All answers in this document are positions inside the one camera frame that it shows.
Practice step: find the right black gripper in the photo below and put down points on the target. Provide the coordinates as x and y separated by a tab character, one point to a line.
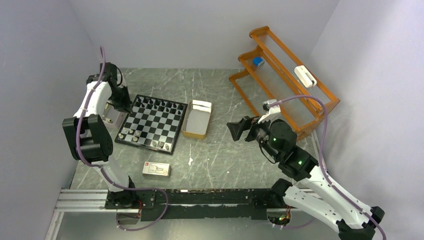
237	128

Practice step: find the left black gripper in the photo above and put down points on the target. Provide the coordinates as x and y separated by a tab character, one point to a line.
126	106

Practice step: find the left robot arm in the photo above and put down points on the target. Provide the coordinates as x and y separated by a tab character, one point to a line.
89	139

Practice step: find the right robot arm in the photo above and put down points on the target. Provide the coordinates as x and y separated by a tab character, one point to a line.
308	188

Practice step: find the black white chess board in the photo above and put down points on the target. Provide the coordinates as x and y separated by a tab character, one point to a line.
152	123

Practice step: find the orange wooden rack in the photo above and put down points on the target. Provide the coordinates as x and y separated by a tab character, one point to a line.
276	77

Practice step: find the blue small block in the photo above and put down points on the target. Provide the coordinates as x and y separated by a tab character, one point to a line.
258	61

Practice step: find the small printed card box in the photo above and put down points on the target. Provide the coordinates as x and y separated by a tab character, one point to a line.
156	169

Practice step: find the white plastic device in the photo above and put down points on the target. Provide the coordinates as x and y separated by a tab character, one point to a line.
305	77

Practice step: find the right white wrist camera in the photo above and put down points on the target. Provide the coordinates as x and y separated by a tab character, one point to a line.
271	109

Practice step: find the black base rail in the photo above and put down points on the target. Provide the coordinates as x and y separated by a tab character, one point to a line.
149	205

